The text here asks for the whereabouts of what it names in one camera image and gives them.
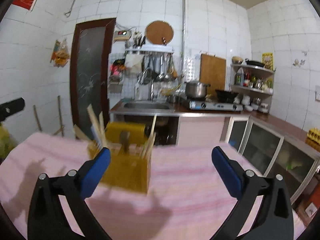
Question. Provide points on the egg tray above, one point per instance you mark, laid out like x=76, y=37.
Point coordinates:
x=314, y=135

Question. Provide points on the hanging utensil rack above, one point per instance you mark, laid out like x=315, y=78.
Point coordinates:
x=158, y=59

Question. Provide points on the corner wall shelf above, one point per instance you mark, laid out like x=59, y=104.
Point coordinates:
x=255, y=83

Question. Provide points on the round woven tray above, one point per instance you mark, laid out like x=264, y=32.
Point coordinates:
x=159, y=33

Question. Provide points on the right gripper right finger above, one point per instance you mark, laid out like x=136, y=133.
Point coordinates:
x=274, y=219

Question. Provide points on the wooden cutting board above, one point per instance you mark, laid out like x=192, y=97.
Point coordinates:
x=213, y=72

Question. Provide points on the gas stove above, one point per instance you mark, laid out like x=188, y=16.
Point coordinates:
x=200, y=105

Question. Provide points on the orange hanging plastic bag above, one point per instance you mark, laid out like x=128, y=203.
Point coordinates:
x=60, y=54

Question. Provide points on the steel cooking pot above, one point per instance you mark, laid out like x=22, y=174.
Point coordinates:
x=196, y=89

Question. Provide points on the dark brown door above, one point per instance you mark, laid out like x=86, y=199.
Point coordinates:
x=92, y=44

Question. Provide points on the yellow slotted utensil holder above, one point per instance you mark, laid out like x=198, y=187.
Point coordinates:
x=127, y=171

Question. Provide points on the steel sink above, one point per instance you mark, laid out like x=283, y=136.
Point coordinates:
x=147, y=107

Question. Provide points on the wooden chopstick middle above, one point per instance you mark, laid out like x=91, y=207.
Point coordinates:
x=152, y=131

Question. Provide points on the wooden chopstick beside spoon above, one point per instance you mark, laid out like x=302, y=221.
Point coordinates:
x=149, y=145

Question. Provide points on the yellow wall poster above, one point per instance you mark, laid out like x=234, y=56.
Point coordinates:
x=267, y=60

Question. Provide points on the yellow plastic bag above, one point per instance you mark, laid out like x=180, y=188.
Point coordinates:
x=7, y=142

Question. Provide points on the black wok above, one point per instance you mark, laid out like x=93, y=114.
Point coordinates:
x=225, y=96

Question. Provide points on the grey metal spoon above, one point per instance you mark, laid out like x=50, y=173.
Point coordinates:
x=124, y=140

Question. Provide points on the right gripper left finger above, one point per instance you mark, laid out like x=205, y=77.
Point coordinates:
x=46, y=218

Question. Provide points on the wooden chopstick far left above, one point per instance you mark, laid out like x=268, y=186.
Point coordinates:
x=95, y=125

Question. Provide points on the pink striped tablecloth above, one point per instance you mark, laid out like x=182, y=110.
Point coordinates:
x=186, y=198

